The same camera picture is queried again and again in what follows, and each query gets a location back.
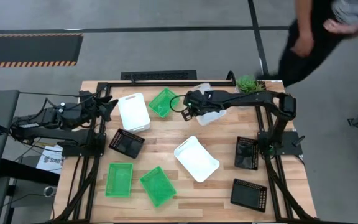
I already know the green plant in patterned pot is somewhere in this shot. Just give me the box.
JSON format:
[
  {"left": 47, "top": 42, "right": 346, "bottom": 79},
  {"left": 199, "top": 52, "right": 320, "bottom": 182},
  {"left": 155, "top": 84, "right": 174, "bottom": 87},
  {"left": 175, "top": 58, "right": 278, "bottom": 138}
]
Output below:
[{"left": 236, "top": 74, "right": 266, "bottom": 95}]

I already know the grey round caster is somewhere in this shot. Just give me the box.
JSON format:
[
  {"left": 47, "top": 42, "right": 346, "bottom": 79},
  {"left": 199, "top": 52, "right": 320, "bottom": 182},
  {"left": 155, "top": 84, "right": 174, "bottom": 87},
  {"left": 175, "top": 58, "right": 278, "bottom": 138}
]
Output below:
[{"left": 43, "top": 185, "right": 58, "bottom": 197}]

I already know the green plastic basket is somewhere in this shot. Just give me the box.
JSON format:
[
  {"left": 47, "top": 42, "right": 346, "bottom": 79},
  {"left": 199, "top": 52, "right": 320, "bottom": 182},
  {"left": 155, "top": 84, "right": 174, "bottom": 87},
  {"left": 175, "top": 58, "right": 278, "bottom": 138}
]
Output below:
[
  {"left": 149, "top": 87, "right": 180, "bottom": 119},
  {"left": 139, "top": 166, "right": 177, "bottom": 208},
  {"left": 104, "top": 162, "right": 134, "bottom": 198}
]

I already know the black cable loop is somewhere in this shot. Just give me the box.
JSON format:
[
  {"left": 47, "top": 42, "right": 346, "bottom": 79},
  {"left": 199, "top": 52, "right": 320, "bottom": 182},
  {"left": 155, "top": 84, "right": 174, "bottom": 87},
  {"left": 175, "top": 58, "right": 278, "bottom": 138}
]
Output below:
[{"left": 169, "top": 94, "right": 186, "bottom": 113}]

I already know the white plastic basket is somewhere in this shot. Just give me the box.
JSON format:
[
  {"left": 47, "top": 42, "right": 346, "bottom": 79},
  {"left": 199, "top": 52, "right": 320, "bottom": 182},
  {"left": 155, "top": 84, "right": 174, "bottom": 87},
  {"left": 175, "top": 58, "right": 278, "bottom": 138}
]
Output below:
[
  {"left": 117, "top": 92, "right": 151, "bottom": 134},
  {"left": 173, "top": 135, "right": 221, "bottom": 184}
]

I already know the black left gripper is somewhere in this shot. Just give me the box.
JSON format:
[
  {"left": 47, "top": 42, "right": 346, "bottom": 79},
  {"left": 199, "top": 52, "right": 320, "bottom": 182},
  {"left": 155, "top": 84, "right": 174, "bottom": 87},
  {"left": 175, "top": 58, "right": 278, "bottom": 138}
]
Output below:
[{"left": 78, "top": 90, "right": 119, "bottom": 124}]

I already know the white printed paper sheet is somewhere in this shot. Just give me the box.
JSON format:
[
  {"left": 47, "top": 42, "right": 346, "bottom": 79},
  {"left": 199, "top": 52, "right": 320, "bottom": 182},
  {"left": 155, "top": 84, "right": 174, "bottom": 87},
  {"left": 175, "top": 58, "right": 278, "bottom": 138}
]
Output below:
[{"left": 35, "top": 144, "right": 65, "bottom": 175}]

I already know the black plastic basket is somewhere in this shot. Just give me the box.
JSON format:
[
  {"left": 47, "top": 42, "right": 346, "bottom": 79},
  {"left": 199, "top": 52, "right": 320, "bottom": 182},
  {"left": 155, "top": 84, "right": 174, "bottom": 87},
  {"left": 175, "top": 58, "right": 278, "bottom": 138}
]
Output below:
[
  {"left": 234, "top": 136, "right": 260, "bottom": 171},
  {"left": 230, "top": 178, "right": 269, "bottom": 213},
  {"left": 108, "top": 128, "right": 145, "bottom": 160}
]

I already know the clear plastic container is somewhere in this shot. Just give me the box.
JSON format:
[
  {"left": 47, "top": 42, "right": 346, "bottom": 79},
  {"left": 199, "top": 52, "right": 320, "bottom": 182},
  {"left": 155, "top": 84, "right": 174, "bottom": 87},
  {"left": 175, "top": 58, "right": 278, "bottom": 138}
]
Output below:
[{"left": 194, "top": 82, "right": 228, "bottom": 127}]

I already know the black floor grille strip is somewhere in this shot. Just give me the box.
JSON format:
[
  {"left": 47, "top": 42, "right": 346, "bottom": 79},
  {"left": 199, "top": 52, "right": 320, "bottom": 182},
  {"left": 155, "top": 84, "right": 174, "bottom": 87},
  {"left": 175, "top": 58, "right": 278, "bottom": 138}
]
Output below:
[{"left": 120, "top": 70, "right": 198, "bottom": 81}]

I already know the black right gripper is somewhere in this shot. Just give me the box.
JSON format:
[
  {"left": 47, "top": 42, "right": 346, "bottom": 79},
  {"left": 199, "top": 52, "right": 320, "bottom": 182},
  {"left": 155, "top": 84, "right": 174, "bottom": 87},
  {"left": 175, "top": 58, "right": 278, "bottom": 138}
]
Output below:
[{"left": 181, "top": 89, "right": 218, "bottom": 123}]

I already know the person's hand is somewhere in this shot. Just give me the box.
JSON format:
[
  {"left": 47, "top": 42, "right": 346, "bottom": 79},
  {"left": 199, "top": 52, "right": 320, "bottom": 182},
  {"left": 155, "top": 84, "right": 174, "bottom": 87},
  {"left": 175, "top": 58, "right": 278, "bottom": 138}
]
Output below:
[
  {"left": 290, "top": 30, "right": 316, "bottom": 58},
  {"left": 323, "top": 17, "right": 358, "bottom": 35}
]

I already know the black hazard-striped floor mat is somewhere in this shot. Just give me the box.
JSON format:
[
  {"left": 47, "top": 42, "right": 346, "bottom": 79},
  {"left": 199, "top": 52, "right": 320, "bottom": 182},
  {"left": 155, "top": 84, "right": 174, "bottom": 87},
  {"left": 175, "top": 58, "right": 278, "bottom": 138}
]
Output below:
[{"left": 0, "top": 32, "right": 84, "bottom": 68}]

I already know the person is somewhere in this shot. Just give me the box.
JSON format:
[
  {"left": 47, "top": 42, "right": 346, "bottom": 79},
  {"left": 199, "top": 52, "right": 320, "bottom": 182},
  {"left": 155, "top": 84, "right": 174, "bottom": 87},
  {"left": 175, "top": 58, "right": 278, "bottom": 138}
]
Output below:
[{"left": 278, "top": 0, "right": 358, "bottom": 88}]

